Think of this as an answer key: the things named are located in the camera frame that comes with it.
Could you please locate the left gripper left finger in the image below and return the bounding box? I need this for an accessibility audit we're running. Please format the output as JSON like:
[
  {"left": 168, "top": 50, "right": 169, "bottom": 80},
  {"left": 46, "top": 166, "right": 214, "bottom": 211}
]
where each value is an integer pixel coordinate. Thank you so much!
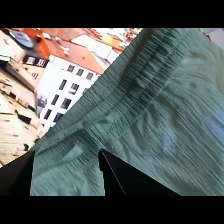
[{"left": 0, "top": 149, "right": 36, "bottom": 197}]

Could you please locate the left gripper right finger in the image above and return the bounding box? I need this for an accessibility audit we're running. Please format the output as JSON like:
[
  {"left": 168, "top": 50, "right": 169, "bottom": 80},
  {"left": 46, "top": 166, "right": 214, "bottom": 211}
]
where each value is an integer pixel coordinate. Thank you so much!
[{"left": 97, "top": 148, "right": 181, "bottom": 197}]

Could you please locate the white garment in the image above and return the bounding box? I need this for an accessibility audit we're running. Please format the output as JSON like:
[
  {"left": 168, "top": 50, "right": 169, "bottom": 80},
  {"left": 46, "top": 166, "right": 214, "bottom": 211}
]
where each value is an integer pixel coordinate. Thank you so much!
[{"left": 29, "top": 27, "right": 224, "bottom": 197}]

